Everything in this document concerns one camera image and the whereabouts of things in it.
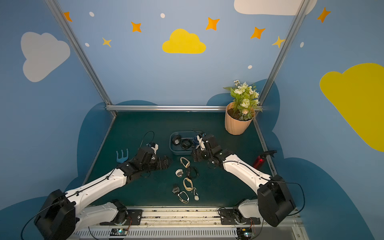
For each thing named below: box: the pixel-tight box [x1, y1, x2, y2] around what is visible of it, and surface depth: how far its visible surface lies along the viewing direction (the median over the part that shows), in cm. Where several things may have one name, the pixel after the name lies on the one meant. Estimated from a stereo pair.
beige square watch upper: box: [180, 157, 191, 168], surface depth 95 cm
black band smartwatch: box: [172, 134, 182, 146], surface depth 101 cm
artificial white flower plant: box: [223, 79, 263, 121], surface depth 96 cm
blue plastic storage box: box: [169, 131, 200, 156], surface depth 103 cm
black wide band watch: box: [180, 138, 195, 150], surface depth 103 cm
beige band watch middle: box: [183, 177, 194, 192], surface depth 85 cm
